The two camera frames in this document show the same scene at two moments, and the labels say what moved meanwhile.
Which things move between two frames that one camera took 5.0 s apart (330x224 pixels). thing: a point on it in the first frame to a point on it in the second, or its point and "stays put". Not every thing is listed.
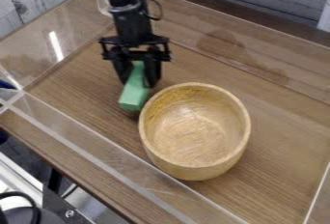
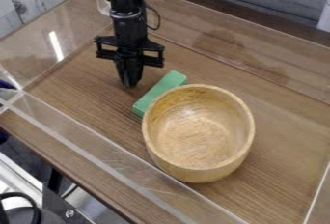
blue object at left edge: x=5 y=84 stays put
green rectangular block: x=135 y=93 to x=172 y=79
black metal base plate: x=60 y=207 stays put
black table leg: x=55 y=182 stays put
